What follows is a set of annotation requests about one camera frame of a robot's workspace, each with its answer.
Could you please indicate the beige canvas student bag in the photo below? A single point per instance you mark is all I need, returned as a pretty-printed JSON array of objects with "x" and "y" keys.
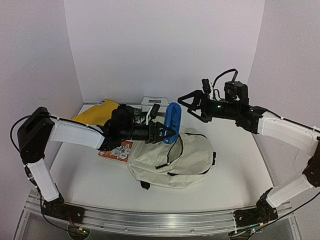
[{"x": 179, "y": 165}]

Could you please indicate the blue pencil case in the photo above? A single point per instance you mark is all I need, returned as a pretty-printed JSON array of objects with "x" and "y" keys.
[{"x": 173, "y": 116}]

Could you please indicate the dark Three Days book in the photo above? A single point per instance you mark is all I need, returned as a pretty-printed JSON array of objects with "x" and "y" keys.
[{"x": 138, "y": 116}]

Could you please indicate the white box with photo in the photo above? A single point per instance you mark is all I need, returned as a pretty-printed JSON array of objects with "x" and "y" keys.
[{"x": 149, "y": 101}]

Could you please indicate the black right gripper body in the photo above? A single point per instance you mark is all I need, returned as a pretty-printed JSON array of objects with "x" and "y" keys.
[{"x": 203, "y": 107}]

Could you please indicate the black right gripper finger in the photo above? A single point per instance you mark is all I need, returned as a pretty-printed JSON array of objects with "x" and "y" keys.
[
  {"x": 192, "y": 101},
  {"x": 202, "y": 116}
]

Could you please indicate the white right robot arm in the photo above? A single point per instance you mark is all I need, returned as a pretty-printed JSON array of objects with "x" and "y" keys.
[{"x": 303, "y": 137}]

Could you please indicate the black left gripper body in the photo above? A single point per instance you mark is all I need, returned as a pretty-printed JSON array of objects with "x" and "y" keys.
[{"x": 127, "y": 133}]

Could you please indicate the yellow hardcover book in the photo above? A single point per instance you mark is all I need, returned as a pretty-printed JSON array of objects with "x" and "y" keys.
[{"x": 98, "y": 114}]

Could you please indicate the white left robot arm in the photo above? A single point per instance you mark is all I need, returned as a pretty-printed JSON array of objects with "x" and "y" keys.
[{"x": 41, "y": 127}]

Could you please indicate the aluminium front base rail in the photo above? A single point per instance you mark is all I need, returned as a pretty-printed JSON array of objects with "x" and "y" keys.
[{"x": 159, "y": 223}]

